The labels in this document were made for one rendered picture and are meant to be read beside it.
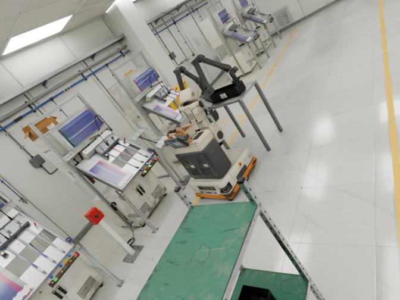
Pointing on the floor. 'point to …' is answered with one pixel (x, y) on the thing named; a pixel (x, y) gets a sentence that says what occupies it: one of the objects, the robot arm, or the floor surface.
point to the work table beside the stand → (248, 112)
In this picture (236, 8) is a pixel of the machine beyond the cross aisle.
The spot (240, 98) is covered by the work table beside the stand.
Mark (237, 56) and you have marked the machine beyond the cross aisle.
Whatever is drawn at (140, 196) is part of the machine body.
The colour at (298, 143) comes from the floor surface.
